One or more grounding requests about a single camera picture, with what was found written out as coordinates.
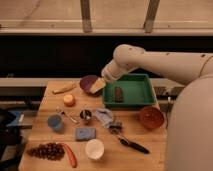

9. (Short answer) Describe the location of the brown chocolate bar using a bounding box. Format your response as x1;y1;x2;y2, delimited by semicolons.
114;87;123;102

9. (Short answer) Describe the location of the yellow banana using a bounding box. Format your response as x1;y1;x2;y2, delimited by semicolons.
52;83;76;94

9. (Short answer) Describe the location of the blue sponge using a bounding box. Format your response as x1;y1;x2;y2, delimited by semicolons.
75;128;96;141

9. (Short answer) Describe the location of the red bowl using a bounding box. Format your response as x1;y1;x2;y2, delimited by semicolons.
139;106;164;129

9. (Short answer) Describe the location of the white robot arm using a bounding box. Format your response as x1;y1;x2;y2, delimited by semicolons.
90;44;213;171

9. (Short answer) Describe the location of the small metal cup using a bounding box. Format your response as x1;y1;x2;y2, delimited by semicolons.
80;110;92;125

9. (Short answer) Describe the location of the black and blue chair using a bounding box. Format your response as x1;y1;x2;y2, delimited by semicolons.
0;108;22;171

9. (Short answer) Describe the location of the white paper cup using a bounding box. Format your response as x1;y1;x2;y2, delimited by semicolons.
85;139;105;161

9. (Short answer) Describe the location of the metal spoon wooden handle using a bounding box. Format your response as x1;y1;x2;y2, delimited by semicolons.
56;107;79;124

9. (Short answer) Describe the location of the green plastic tray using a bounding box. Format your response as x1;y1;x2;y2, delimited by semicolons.
103;74;156;108

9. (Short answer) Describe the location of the purple bowl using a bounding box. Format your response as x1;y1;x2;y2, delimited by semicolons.
80;75;99;94

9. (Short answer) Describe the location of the small orange fruit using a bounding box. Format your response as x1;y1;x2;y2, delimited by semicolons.
63;94;75;107

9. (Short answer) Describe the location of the bunch of dark grapes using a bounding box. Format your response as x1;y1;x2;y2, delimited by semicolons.
27;143;65;161

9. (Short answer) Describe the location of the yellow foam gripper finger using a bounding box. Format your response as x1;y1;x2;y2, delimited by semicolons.
90;78;106;94

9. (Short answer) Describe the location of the crumpled blue-grey cloth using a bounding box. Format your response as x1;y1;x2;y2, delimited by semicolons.
94;108;114;128

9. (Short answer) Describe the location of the black handled knife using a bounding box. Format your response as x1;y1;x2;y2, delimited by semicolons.
118;138;150;154

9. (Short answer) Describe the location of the blue plastic cup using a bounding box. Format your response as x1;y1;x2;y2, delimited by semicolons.
47;114;63;132

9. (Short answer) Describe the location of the red chili pepper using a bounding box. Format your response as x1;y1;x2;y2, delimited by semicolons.
61;143;77;168

